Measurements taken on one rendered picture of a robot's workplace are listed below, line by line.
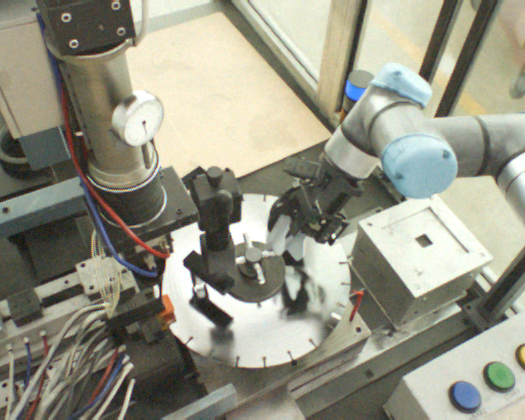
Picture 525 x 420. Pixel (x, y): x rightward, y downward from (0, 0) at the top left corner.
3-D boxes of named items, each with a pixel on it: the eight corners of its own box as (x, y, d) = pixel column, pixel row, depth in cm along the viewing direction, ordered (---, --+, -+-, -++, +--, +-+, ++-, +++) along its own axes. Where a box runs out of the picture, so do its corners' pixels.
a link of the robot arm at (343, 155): (332, 117, 78) (375, 135, 82) (315, 142, 80) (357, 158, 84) (349, 148, 72) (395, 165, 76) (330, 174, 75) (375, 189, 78)
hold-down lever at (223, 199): (225, 162, 64) (202, 164, 63) (242, 196, 60) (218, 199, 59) (219, 211, 69) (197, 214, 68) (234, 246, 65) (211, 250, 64)
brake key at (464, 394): (464, 382, 89) (468, 377, 87) (481, 405, 87) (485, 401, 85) (444, 393, 87) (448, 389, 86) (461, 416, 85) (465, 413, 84)
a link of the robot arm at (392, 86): (400, 78, 66) (379, 49, 73) (348, 148, 72) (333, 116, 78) (448, 103, 69) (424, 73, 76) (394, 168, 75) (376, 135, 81)
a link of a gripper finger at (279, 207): (261, 230, 86) (289, 189, 81) (259, 223, 87) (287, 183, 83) (285, 236, 88) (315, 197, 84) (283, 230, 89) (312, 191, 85)
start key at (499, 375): (497, 363, 91) (501, 358, 89) (514, 384, 89) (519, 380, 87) (478, 373, 90) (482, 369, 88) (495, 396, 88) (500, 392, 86)
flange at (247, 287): (205, 267, 92) (205, 260, 90) (255, 232, 97) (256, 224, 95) (248, 313, 87) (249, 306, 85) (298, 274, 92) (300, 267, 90)
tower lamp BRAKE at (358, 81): (362, 80, 95) (365, 66, 93) (377, 96, 93) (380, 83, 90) (340, 88, 94) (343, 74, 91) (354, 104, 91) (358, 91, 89)
